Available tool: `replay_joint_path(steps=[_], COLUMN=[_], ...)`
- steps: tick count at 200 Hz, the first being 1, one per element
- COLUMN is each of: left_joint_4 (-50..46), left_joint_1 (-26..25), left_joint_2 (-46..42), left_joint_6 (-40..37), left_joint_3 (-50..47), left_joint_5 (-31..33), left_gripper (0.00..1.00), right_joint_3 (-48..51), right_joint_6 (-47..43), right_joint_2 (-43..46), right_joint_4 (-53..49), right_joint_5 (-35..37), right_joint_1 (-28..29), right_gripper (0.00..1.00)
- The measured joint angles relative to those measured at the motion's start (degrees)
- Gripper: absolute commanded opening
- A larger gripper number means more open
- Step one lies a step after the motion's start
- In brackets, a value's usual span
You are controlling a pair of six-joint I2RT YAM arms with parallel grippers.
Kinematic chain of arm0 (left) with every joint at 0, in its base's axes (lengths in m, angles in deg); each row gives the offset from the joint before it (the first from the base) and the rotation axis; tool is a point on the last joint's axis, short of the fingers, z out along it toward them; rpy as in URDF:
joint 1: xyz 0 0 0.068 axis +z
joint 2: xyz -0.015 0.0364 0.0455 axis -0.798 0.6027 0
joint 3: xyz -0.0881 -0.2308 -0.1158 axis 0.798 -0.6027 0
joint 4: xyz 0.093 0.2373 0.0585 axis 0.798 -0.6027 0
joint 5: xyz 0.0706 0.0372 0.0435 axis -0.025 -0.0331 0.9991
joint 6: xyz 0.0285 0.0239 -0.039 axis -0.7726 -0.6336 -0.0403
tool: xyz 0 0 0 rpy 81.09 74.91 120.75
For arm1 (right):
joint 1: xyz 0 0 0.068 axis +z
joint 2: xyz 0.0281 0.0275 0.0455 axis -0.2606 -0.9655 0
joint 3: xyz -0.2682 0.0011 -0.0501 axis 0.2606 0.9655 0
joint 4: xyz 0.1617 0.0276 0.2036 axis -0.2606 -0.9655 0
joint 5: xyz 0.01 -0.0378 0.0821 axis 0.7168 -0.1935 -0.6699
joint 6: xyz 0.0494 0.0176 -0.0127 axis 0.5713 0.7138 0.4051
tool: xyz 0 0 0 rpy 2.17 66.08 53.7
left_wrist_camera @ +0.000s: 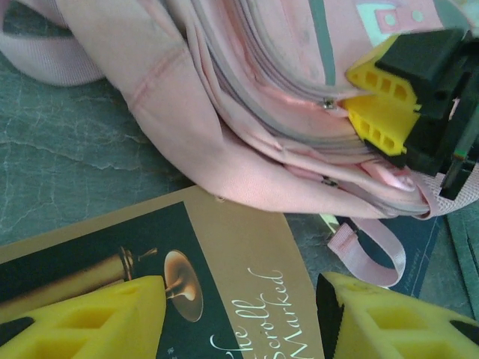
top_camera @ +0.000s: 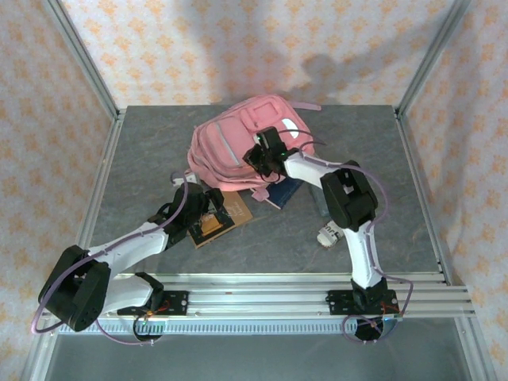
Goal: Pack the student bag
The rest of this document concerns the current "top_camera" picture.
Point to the dark blue book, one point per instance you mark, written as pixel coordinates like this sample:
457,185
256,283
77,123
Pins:
283,194

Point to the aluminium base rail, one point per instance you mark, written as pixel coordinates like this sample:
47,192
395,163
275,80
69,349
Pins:
258,301

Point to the aluminium frame post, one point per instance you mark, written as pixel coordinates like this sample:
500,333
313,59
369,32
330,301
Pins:
86,59
429,59

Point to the brown cover book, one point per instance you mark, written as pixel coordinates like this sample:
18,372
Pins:
240,210

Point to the pink student backpack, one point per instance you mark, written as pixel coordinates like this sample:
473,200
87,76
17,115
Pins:
222,147

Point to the white black printed pack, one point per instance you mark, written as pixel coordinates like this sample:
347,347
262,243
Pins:
327,236

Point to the aluminium table side rail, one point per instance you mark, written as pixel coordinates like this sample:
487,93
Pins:
95,198
424,198

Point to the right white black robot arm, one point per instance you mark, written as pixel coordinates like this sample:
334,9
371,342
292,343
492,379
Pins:
361,254

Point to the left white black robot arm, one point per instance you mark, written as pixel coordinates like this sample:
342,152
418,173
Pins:
127,242

